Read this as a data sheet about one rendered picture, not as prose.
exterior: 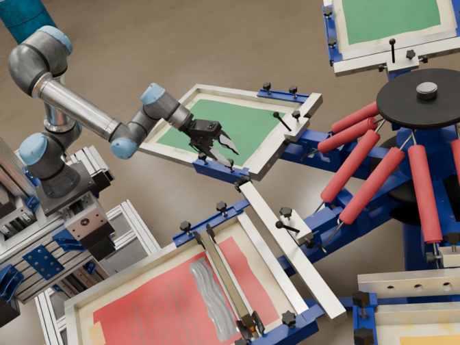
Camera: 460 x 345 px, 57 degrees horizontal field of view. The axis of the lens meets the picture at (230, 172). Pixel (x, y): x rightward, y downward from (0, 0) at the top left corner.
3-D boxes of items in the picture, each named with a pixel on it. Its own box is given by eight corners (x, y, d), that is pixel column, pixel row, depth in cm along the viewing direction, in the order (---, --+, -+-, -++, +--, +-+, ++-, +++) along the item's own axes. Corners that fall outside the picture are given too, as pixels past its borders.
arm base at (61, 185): (43, 186, 179) (29, 170, 173) (74, 167, 182) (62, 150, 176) (50, 205, 168) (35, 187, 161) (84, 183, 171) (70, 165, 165)
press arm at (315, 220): (296, 248, 150) (294, 239, 147) (288, 237, 154) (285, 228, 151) (338, 224, 152) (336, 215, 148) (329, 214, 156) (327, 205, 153)
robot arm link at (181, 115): (183, 100, 136) (169, 119, 133) (194, 109, 137) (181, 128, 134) (176, 107, 142) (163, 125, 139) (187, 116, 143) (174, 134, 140)
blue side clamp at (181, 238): (181, 255, 171) (174, 245, 166) (178, 247, 174) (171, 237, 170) (247, 220, 174) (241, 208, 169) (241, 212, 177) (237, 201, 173)
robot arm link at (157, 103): (146, 90, 141) (157, 76, 134) (172, 111, 143) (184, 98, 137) (134, 105, 136) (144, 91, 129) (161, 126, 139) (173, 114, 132)
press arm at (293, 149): (196, 137, 240) (192, 129, 236) (202, 131, 243) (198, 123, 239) (424, 195, 165) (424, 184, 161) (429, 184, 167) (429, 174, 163)
